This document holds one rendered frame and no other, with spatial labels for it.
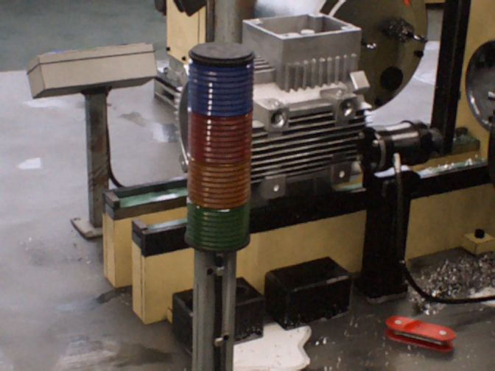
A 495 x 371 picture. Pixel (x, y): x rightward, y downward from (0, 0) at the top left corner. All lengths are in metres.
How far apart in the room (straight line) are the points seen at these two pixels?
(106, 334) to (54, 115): 0.83
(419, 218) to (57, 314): 0.52
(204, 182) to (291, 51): 0.37
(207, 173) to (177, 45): 1.05
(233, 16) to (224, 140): 0.88
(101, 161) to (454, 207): 0.52
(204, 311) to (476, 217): 0.63
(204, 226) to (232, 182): 0.05
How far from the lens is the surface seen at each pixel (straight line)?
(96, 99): 1.40
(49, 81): 1.35
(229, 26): 1.74
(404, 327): 1.23
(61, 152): 1.78
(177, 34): 1.91
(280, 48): 1.21
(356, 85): 1.25
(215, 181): 0.88
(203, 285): 0.95
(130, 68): 1.39
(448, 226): 1.45
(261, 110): 1.18
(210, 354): 0.99
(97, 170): 1.44
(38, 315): 1.27
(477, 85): 1.56
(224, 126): 0.86
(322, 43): 1.24
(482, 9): 1.55
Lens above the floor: 1.45
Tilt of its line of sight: 23 degrees down
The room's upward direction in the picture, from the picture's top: 2 degrees clockwise
